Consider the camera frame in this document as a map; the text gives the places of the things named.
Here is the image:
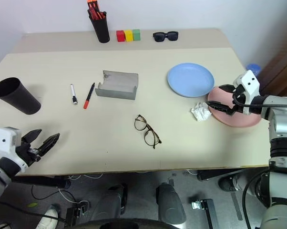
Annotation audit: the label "empty black cup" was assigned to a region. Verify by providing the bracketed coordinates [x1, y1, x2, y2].
[0, 77, 42, 115]

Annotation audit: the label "grey glasses case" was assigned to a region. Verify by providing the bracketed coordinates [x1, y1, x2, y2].
[95, 70, 139, 101]

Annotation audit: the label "white shoe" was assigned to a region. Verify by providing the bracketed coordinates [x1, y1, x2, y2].
[35, 207, 60, 229]

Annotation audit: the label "white marker pen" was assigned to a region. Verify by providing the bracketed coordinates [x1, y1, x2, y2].
[70, 83, 79, 106]

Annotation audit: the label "black table leg bar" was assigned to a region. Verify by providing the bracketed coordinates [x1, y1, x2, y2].
[196, 168, 250, 181]
[11, 175, 72, 189]

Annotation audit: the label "black and red pen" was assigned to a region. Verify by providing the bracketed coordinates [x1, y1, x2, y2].
[83, 82, 96, 110]

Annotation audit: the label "brown wooden door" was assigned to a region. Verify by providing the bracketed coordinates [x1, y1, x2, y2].
[259, 46, 287, 99]

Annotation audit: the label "yellow block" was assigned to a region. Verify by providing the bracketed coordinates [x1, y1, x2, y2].
[123, 30, 134, 42]

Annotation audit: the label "black pen holder cup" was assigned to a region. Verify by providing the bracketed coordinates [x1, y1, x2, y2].
[87, 9, 111, 44]

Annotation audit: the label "blue plate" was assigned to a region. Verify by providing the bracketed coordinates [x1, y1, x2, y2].
[167, 62, 215, 98]

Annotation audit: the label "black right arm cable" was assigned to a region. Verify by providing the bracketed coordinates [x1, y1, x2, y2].
[233, 94, 287, 108]

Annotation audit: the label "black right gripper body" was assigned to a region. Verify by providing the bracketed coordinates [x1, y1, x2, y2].
[231, 84, 246, 116]

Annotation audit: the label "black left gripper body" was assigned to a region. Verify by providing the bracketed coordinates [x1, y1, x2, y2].
[15, 137, 43, 168]

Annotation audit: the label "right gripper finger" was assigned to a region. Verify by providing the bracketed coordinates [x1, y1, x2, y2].
[205, 100, 236, 117]
[218, 83, 237, 94]

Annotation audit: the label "white floor cable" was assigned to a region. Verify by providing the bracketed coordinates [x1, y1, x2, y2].
[57, 173, 104, 204]

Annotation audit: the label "blue-capped water bottle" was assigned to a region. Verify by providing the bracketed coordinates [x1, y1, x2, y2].
[245, 62, 262, 77]

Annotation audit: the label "pink plate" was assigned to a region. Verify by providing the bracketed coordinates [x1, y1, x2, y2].
[207, 85, 262, 128]

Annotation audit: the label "dark rounded robot leg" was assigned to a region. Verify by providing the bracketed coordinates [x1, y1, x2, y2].
[94, 183, 129, 221]
[155, 182, 187, 224]

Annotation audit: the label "black sunglasses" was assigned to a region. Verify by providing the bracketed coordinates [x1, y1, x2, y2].
[153, 31, 179, 43]

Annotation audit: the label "black and grey shoe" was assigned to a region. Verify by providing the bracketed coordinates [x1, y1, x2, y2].
[218, 175, 245, 192]

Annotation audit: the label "black metal floor beam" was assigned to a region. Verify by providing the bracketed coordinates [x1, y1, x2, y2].
[191, 198, 221, 229]

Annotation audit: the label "black floor box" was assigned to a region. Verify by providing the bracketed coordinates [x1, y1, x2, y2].
[66, 201, 91, 227]

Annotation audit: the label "tortoiseshell eyeglasses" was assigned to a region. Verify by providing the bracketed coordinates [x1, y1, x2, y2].
[134, 114, 163, 150]

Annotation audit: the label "crumpled white tissue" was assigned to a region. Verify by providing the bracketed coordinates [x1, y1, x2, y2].
[190, 102, 213, 123]

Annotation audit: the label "red marker pen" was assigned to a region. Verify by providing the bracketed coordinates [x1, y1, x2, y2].
[92, 0, 105, 20]

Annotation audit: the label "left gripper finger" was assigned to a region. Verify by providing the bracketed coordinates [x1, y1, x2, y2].
[22, 129, 42, 145]
[37, 133, 61, 156]

